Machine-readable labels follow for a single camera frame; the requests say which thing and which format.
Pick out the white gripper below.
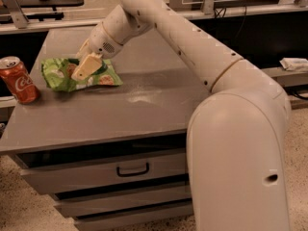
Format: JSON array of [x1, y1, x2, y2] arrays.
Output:
[[71, 22, 122, 81]]

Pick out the green rice chip bag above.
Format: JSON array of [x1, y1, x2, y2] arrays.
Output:
[[41, 58, 123, 92]]

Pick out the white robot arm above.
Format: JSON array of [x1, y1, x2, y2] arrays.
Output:
[[72, 0, 291, 231]]

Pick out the red coke can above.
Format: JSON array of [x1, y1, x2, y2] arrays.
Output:
[[0, 56, 40, 104]]

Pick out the grey metal railing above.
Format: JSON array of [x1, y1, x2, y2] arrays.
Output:
[[0, 0, 307, 35]]

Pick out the grey drawer cabinet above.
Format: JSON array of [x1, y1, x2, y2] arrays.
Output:
[[1, 31, 208, 224]]

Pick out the top grey drawer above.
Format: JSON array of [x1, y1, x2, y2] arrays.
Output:
[[21, 148, 186, 194]]

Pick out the grey drawer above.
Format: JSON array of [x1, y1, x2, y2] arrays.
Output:
[[75, 202, 193, 231], [55, 182, 191, 218], [21, 148, 186, 194]]

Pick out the middle grey drawer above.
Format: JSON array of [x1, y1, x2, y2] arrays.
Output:
[[55, 182, 191, 218]]

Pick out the bottom grey drawer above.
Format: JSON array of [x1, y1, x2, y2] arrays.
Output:
[[75, 202, 193, 231]]

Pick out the white crumpled packet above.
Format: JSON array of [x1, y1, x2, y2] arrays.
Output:
[[280, 58, 308, 72]]

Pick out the black drawer handle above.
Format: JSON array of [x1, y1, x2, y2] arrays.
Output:
[[116, 163, 150, 178]]

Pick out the black hanging cables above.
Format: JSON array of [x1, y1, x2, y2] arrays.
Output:
[[211, 6, 248, 46]]

